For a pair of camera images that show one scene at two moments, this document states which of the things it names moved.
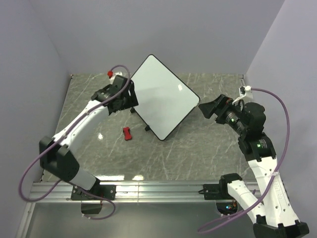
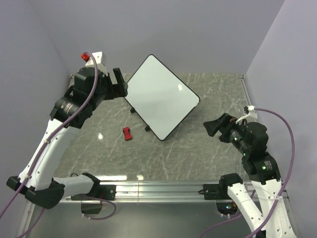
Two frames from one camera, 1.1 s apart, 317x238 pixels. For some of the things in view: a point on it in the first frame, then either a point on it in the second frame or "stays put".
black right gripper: [225, 103] → [224, 123]
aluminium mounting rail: [140, 192] stays put
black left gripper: [132, 101] → [118, 89]
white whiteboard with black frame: [164, 101] stays put
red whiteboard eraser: [127, 134] stays put
